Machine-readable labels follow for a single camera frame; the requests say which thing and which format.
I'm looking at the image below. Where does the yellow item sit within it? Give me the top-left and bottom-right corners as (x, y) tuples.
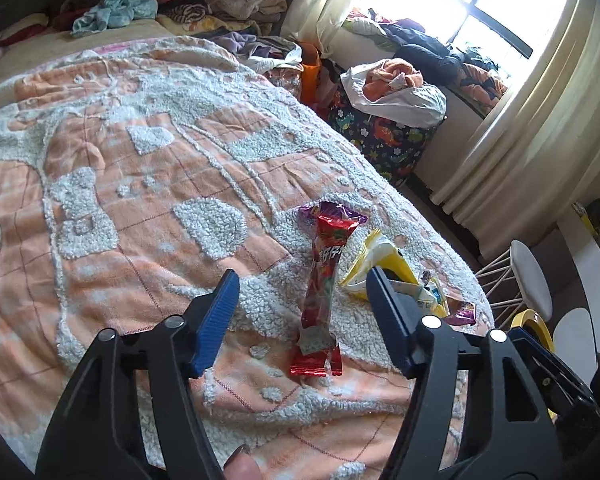
(576, 204), (599, 237)

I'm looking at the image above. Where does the orange white tufted blanket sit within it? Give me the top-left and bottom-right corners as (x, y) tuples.
(0, 35), (496, 480)

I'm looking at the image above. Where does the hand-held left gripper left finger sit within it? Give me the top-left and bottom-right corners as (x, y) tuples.
(35, 269), (241, 480)

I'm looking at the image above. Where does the beige bed sheet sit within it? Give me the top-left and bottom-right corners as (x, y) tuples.
(0, 15), (176, 106)

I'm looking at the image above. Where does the red pink cloth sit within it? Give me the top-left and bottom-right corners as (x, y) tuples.
(0, 12), (71, 49)

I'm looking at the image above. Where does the yellow rimmed black bin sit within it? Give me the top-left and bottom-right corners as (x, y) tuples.
(509, 309), (555, 356)

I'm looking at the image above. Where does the light blue cloth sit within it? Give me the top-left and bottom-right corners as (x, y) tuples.
(70, 0), (158, 36)

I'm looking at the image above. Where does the orange bag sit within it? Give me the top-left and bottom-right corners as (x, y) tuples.
(297, 42), (327, 109)

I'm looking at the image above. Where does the person's left hand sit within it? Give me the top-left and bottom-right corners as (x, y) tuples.
(224, 444), (262, 480)

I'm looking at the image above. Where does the yellow snack wrapper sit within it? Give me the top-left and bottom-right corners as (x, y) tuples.
(339, 229), (418, 302)

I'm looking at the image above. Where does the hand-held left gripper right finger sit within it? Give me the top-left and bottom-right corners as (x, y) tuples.
(367, 266), (563, 480)

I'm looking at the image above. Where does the dark jacket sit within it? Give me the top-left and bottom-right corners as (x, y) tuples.
(380, 20), (466, 86)

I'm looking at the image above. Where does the white lilac garment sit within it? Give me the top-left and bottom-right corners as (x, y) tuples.
(210, 30), (303, 74)

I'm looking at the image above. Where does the pale multicolour cloth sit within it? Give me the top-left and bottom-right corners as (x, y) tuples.
(342, 7), (396, 37)

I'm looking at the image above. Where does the white green small wrapper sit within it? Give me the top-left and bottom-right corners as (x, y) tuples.
(415, 270), (451, 319)

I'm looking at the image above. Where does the white plastic bag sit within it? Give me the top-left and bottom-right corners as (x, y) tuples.
(340, 62), (448, 129)

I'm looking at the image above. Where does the dinosaur print laundry basket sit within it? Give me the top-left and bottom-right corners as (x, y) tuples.
(327, 85), (438, 188)

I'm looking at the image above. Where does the wide cream curtain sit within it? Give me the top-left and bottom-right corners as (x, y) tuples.
(430, 0), (600, 261)

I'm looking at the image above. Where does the orange black cloth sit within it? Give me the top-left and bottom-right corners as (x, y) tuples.
(455, 60), (509, 111)

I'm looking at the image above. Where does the purple snack wrapper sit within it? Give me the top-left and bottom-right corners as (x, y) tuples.
(300, 201), (368, 227)
(442, 300), (477, 327)

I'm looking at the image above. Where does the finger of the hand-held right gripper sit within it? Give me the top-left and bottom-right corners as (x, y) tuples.
(509, 327), (600, 429)

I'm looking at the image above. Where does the floral fabric bag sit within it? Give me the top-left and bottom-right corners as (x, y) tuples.
(265, 62), (303, 97)

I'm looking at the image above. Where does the white desk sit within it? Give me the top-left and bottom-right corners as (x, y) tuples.
(557, 205), (600, 311)

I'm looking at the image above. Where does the white wire stool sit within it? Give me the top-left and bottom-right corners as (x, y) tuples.
(475, 240), (553, 329)

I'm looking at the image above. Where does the red snack wrapper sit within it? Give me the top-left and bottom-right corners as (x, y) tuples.
(290, 212), (358, 377)

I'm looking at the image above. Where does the white chair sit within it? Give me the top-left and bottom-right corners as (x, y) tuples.
(552, 307), (600, 386)

